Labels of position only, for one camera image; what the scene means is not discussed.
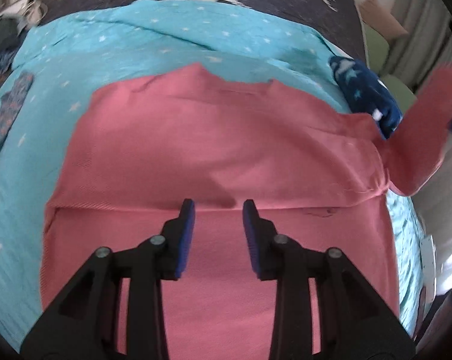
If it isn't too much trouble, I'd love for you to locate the pink knit garment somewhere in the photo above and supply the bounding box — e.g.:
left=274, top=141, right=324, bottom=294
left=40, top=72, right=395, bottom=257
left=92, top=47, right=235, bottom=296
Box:
left=40, top=64, right=452, bottom=359

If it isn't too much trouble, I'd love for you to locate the dark teal clothes pile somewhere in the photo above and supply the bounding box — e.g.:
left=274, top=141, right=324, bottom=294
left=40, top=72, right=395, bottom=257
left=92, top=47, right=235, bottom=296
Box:
left=0, top=16, right=27, bottom=74

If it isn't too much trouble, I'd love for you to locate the green pillow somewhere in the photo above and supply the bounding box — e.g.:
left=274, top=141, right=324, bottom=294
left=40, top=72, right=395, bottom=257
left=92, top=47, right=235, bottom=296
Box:
left=380, top=75, right=417, bottom=114

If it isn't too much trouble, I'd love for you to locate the navy star fleece blanket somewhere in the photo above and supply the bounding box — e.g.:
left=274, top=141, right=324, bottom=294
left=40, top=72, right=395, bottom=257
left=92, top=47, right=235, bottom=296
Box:
left=329, top=56, right=402, bottom=139

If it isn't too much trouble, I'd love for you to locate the green bench cushion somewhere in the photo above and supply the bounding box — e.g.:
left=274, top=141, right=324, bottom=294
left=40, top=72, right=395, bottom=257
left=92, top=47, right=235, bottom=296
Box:
left=363, top=24, right=390, bottom=75

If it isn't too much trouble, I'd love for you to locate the grey curtain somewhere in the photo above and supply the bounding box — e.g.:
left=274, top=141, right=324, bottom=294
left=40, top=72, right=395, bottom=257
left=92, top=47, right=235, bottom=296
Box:
left=381, top=0, right=452, bottom=91

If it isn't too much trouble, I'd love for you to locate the pink beige pillow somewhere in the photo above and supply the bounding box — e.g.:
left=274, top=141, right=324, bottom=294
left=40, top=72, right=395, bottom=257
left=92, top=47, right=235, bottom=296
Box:
left=359, top=0, right=408, bottom=42

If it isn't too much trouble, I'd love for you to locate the floral patterned folded cloth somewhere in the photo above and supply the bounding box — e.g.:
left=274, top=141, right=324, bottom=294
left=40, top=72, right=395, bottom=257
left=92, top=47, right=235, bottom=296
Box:
left=0, top=72, right=34, bottom=152

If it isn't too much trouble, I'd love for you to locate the turquoise star-pattern quilt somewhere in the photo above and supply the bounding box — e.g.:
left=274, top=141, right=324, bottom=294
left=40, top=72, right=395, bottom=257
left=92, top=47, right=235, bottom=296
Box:
left=0, top=0, right=429, bottom=346

